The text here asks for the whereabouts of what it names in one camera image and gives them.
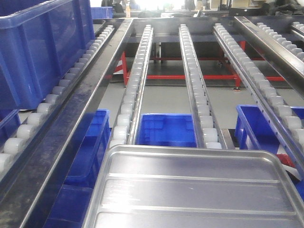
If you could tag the silver ribbed metal tray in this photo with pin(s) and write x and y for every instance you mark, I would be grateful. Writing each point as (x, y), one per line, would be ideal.
(180, 187)

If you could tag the blue bin below centre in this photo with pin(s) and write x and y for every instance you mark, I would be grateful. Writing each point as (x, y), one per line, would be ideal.
(174, 130)

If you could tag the blue bin below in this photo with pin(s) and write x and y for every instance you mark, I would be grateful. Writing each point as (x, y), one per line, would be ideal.
(253, 131)
(70, 206)
(174, 130)

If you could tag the white roller track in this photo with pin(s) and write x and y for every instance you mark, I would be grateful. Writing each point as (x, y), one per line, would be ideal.
(285, 123)
(206, 129)
(127, 120)

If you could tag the blue bin below right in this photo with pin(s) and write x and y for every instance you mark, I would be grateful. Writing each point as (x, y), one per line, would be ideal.
(253, 131)

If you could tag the small blue crate far back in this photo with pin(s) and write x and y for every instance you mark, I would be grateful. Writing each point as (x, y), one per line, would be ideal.
(102, 12)

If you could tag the far left roller track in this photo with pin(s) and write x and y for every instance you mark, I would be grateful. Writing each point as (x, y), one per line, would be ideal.
(14, 134)

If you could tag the blue bin below left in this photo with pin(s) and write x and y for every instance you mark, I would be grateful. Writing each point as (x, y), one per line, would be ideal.
(70, 206)

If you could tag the large blue bin upper left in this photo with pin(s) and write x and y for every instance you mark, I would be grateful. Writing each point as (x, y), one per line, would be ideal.
(40, 40)

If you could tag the far right roller track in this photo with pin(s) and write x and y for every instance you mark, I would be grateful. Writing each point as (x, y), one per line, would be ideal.
(287, 44)

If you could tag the red steel floor frame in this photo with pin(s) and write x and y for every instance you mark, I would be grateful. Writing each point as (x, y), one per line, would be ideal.
(166, 65)

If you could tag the right dark steel rail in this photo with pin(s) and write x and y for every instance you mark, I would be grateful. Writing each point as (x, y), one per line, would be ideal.
(284, 62)

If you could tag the dark steel rail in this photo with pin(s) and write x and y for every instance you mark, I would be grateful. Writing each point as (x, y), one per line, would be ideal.
(30, 188)
(284, 62)

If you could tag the left dark steel rail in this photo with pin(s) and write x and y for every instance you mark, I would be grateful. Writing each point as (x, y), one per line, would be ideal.
(30, 188)

